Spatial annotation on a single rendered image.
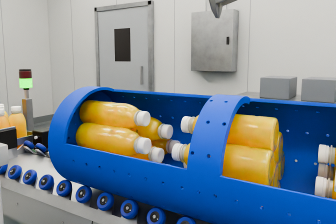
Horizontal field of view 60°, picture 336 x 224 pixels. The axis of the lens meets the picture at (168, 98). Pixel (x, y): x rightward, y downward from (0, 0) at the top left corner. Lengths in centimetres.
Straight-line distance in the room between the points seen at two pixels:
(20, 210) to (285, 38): 350
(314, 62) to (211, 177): 343
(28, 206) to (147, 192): 45
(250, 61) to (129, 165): 352
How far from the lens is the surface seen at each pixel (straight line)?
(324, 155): 67
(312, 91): 318
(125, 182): 67
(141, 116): 74
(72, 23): 605
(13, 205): 105
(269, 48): 400
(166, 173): 59
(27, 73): 173
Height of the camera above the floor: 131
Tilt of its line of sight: 8 degrees down
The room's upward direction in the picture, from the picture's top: straight up
